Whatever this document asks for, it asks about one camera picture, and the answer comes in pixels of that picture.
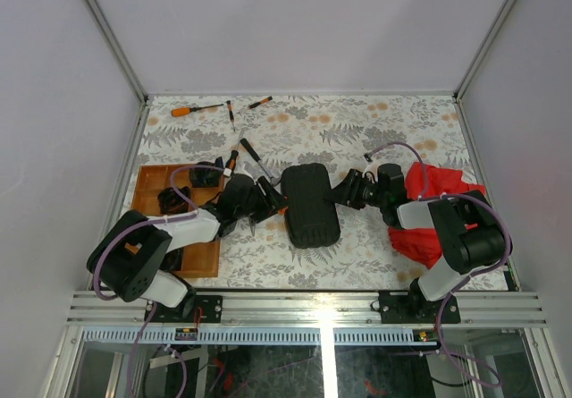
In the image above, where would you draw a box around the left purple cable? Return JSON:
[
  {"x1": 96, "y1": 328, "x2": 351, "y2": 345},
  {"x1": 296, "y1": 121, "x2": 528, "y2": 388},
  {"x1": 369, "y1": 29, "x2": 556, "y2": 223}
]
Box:
[{"x1": 91, "y1": 164, "x2": 236, "y2": 398}]

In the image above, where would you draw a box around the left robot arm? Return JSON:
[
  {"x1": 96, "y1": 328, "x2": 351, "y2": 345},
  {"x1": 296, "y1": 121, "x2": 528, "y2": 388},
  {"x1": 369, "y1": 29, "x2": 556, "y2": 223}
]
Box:
[{"x1": 87, "y1": 174, "x2": 288, "y2": 322}]

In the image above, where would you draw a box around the claw hammer black handle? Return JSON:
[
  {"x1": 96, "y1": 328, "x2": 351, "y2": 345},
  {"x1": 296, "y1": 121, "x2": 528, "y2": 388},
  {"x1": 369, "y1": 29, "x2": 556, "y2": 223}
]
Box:
[{"x1": 240, "y1": 138, "x2": 281, "y2": 187}]

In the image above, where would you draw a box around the red cloth bag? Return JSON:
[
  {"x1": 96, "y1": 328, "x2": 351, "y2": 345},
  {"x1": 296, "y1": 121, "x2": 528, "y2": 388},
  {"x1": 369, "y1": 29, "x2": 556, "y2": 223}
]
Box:
[{"x1": 389, "y1": 163, "x2": 486, "y2": 269}]

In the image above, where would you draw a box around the black plastic tool case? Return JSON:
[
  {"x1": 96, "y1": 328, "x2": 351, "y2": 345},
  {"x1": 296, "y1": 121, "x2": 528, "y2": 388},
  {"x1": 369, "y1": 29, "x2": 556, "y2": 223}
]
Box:
[{"x1": 281, "y1": 163, "x2": 341, "y2": 249}]

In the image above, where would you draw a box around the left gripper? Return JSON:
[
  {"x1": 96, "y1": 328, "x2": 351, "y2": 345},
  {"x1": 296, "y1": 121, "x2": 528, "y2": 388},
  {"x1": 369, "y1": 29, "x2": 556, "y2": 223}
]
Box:
[{"x1": 236, "y1": 177, "x2": 292, "y2": 223}]

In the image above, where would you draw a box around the black orange handle screwdriver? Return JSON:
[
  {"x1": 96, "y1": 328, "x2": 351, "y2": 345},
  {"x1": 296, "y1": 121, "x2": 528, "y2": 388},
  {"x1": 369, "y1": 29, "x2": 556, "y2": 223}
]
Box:
[{"x1": 223, "y1": 129, "x2": 245, "y2": 178}]

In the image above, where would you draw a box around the wooden compartment tray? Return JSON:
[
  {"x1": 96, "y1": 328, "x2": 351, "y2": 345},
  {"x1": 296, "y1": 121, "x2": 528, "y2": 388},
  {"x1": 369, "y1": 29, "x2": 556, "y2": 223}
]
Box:
[{"x1": 131, "y1": 165, "x2": 223, "y2": 279}]

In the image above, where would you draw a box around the small precision screwdriver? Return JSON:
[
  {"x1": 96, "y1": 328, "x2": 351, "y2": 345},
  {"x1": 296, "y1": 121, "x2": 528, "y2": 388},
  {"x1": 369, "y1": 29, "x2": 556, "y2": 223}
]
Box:
[
  {"x1": 243, "y1": 96, "x2": 273, "y2": 111},
  {"x1": 225, "y1": 100, "x2": 236, "y2": 132}
]

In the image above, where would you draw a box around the dark patterned rolled cloth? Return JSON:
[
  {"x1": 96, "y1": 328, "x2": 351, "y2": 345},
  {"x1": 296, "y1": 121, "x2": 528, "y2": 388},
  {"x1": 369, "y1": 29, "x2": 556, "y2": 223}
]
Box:
[{"x1": 189, "y1": 157, "x2": 223, "y2": 188}]

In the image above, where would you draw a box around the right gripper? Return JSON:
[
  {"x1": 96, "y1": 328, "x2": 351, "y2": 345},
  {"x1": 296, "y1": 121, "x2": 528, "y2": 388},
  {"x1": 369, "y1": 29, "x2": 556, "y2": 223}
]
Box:
[{"x1": 324, "y1": 172, "x2": 387, "y2": 213}]

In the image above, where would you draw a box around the large orange screwdriver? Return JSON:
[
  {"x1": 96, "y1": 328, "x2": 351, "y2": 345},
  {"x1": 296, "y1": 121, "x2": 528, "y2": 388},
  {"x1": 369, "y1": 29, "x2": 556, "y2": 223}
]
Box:
[{"x1": 171, "y1": 104, "x2": 222, "y2": 118}]

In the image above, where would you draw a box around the aluminium front rail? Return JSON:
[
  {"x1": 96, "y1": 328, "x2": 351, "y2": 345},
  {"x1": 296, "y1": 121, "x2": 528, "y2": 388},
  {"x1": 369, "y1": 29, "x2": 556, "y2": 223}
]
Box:
[{"x1": 66, "y1": 288, "x2": 549, "y2": 345}]

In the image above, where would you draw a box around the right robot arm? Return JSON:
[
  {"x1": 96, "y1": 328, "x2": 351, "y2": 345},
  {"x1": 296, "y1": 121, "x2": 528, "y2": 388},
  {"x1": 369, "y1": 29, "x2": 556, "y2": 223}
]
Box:
[{"x1": 326, "y1": 162, "x2": 512, "y2": 322}]

